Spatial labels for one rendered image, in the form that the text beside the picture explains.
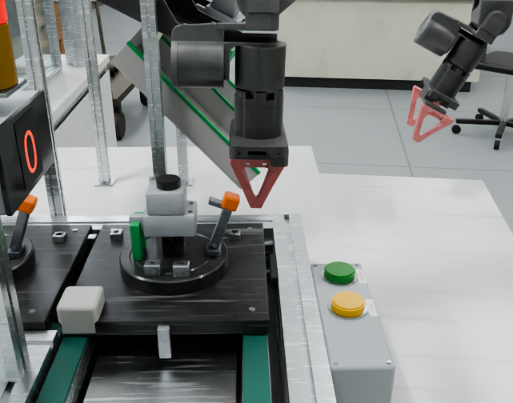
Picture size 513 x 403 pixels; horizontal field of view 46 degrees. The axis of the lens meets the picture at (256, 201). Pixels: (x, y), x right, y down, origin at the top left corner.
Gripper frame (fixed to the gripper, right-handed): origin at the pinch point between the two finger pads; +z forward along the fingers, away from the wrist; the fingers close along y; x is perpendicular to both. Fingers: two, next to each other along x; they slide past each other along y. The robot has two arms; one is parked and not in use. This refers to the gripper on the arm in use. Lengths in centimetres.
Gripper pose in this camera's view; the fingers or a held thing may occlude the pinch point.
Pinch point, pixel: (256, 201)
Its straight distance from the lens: 75.6
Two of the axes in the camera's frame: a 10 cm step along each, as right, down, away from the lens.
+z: -0.3, 9.1, 4.2
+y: 0.2, 4.2, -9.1
